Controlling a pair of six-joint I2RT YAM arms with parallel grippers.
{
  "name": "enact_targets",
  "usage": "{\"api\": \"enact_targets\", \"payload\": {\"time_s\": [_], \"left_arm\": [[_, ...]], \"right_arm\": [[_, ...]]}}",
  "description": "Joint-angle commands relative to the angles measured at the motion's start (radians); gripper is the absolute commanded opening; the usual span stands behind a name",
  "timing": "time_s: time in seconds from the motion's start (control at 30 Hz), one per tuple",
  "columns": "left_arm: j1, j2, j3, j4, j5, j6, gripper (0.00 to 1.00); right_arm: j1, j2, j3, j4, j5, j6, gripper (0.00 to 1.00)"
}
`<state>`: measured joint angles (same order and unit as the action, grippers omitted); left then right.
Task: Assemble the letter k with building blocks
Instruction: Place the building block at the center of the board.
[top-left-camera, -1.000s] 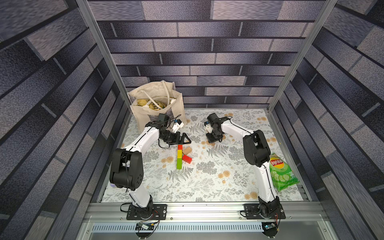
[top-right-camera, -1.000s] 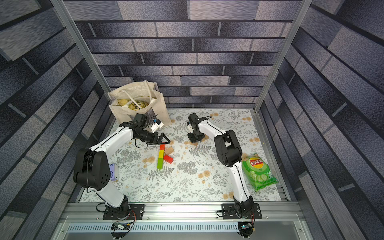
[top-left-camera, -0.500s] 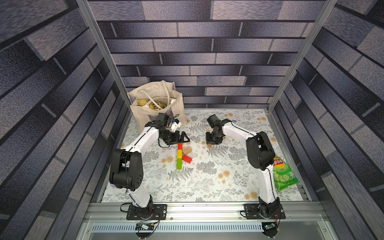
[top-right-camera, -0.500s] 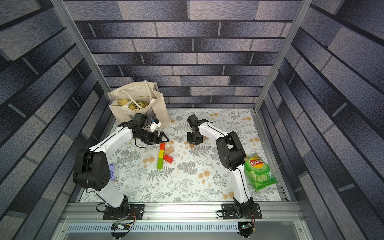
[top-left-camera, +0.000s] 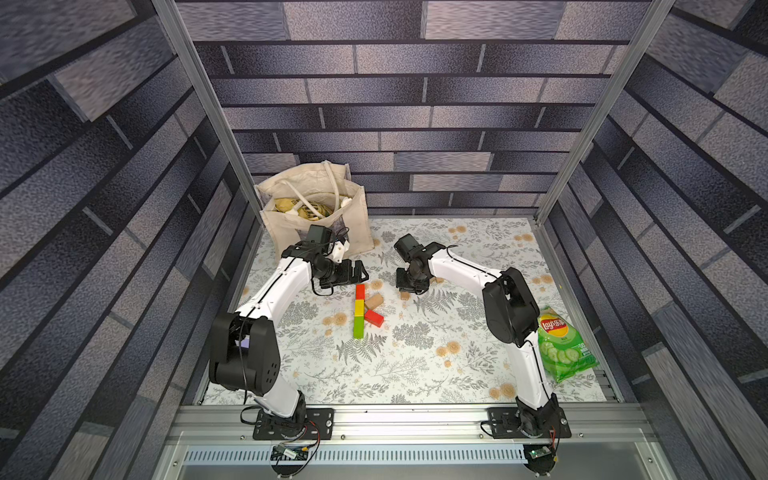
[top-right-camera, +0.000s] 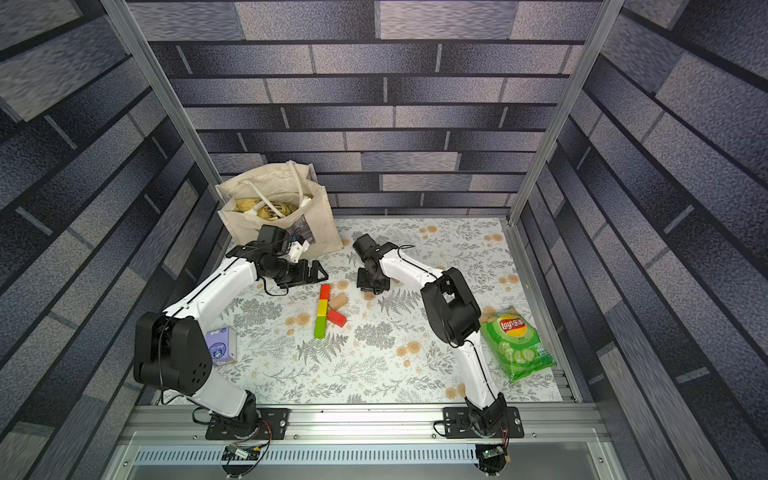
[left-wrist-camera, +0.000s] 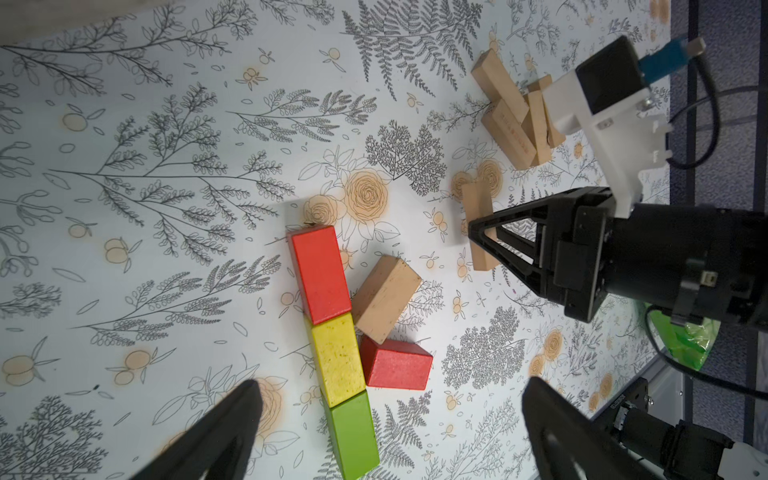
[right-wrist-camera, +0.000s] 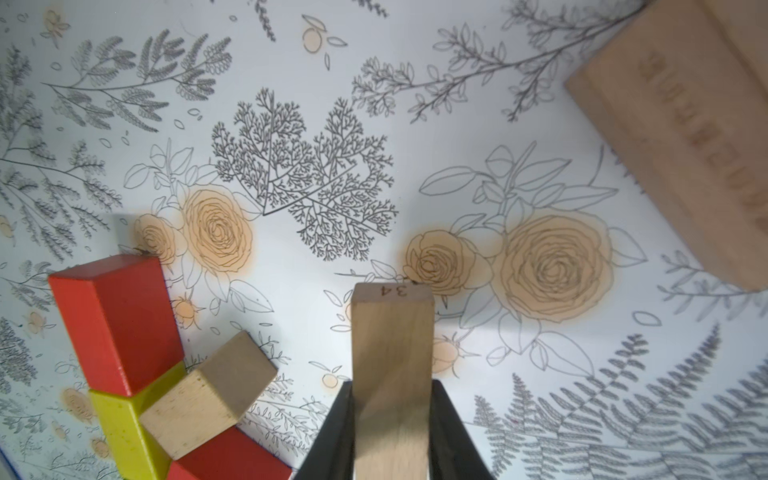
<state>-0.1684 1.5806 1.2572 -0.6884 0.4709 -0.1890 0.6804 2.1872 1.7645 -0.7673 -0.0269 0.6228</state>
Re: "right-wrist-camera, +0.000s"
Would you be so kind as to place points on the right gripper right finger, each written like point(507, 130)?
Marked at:
point(452, 453)

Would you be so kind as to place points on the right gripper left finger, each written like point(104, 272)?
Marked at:
point(332, 454)

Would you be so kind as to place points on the red block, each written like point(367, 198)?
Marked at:
point(120, 321)
point(231, 455)

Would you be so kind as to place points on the lowest natural wooden block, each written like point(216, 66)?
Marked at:
point(392, 336)

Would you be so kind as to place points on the yellow wooden block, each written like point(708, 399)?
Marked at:
point(136, 452)

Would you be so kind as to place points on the natural block with engraved numbers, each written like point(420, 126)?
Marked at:
point(681, 94)

